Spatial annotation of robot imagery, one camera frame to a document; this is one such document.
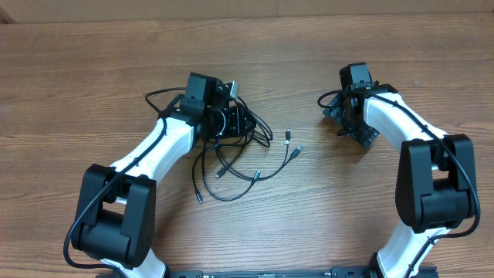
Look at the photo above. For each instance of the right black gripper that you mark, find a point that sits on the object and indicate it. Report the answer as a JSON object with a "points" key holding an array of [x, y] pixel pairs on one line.
{"points": [[348, 126]]}

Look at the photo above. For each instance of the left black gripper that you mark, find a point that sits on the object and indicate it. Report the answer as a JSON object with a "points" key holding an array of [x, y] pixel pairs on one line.
{"points": [[239, 121]]}

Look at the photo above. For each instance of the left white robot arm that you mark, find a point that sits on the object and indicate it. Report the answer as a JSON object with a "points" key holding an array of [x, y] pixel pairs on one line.
{"points": [[115, 215]]}

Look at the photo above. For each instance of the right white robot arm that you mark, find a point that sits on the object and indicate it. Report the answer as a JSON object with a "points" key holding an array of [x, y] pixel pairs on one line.
{"points": [[435, 194]]}

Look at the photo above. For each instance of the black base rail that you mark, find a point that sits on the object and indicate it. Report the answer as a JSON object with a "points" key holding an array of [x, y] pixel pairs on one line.
{"points": [[270, 273]]}

